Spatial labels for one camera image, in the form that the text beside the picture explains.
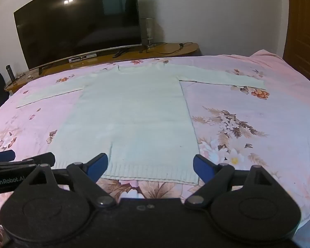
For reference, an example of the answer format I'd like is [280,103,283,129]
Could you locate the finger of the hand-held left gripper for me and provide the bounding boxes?
[0,150,16,163]
[20,152,56,167]

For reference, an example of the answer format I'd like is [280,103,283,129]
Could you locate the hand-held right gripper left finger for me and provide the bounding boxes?
[28,153,117,209]

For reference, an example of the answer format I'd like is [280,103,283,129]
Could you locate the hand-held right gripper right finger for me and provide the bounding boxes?
[184,154,274,210]

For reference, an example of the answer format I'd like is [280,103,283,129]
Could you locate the white knit sweater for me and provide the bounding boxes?
[16,63,266,186]

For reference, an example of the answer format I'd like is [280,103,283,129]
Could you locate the pink floral bedsheet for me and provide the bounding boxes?
[0,50,310,238]

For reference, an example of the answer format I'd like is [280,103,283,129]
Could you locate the black cylindrical bottle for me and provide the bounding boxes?
[6,65,16,82]

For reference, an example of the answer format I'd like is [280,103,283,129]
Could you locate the silver set-top box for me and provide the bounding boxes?
[68,53,98,63]

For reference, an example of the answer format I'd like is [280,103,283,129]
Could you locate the wooden television cabinet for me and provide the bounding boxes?
[4,42,202,93]

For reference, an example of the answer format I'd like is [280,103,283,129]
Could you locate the black flat television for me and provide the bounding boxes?
[13,0,142,71]

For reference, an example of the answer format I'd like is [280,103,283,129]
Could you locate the brown wooden door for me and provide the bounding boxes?
[283,0,310,88]

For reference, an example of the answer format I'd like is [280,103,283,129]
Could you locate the black power cable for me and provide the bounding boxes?
[145,42,194,55]

